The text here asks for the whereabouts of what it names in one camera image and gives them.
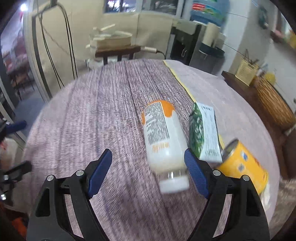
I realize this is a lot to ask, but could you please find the yellow can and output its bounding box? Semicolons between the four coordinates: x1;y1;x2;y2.
217;138;268;194

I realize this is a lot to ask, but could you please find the window with metal frame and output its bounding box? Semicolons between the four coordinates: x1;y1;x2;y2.
103;0;193;17

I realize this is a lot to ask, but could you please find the black water dispenser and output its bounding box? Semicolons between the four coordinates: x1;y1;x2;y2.
170;19;225;73

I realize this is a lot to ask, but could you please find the purple striped tablecloth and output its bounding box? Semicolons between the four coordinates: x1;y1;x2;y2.
15;59;280;240

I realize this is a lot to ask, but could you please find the yellow soap dispenser bottle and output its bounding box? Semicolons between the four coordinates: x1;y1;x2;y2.
264;69;276;85

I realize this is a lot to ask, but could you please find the blue water jug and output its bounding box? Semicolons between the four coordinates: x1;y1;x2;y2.
190;0;230;27

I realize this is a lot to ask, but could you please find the wooden chair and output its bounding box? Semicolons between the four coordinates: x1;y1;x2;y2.
95;45;141;65

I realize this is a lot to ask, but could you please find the green packet on wall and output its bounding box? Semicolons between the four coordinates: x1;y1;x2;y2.
258;6;269;30

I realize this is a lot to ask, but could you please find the floral cloth cover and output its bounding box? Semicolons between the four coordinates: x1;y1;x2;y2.
269;179;296;237

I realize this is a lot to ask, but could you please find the chopstick holder box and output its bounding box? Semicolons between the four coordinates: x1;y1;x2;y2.
235;49;259;86

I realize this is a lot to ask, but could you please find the white orange plastic bottle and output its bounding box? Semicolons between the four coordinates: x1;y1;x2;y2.
142;100;190;194

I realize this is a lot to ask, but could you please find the woven wicker basket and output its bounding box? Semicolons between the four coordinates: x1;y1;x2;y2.
252;77;295;132

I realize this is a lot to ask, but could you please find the crumpled white tissue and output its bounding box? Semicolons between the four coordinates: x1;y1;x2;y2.
260;181;271;211

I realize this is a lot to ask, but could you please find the green white carton box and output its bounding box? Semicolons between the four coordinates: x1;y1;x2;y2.
189;102;222;164

